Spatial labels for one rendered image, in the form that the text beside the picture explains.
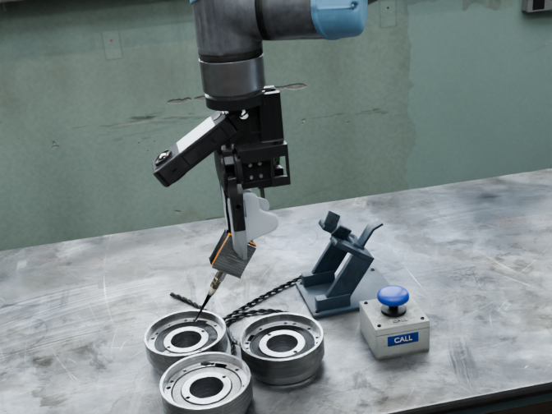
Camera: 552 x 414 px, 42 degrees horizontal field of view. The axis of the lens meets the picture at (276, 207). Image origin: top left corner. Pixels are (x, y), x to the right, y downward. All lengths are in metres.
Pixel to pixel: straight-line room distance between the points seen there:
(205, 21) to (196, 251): 0.51
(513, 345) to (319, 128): 1.68
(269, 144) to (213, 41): 0.14
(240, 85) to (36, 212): 1.82
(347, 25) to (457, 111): 1.93
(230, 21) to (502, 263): 0.58
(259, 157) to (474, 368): 0.36
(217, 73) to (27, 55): 1.64
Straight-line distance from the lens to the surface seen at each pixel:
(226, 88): 0.82
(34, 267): 1.28
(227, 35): 0.81
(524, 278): 1.11
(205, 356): 0.89
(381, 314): 0.93
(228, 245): 0.91
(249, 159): 0.85
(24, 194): 2.56
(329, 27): 0.78
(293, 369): 0.87
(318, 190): 2.61
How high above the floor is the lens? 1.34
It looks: 24 degrees down
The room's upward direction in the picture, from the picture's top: 5 degrees counter-clockwise
